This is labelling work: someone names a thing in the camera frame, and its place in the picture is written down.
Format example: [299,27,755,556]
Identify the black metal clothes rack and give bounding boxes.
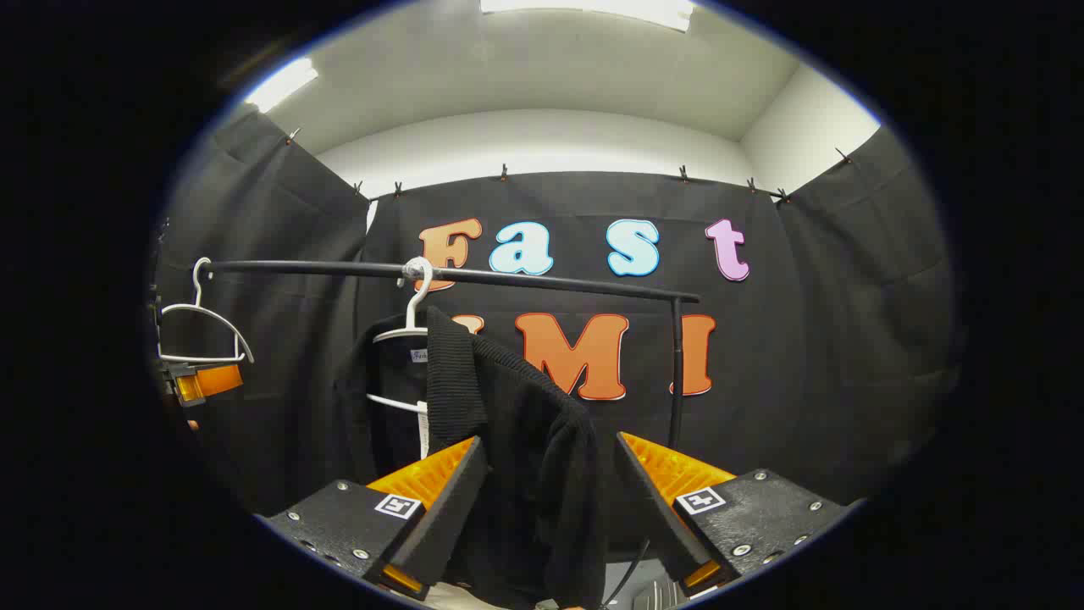
[202,259,702,450]

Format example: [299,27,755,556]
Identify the ceiling light panel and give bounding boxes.
[246,58,319,113]

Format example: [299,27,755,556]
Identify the black backdrop cloth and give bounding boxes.
[152,110,962,543]

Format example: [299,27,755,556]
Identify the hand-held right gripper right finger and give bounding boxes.
[616,431,852,598]

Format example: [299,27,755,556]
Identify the black knit garment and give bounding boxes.
[335,305,609,610]

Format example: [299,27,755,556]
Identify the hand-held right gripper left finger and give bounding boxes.
[254,435,490,602]

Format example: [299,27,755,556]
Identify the black floor cable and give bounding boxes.
[606,538,651,607]

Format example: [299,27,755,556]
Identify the white plastic clothes hanger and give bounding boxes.
[158,257,255,367]
[366,257,437,416]

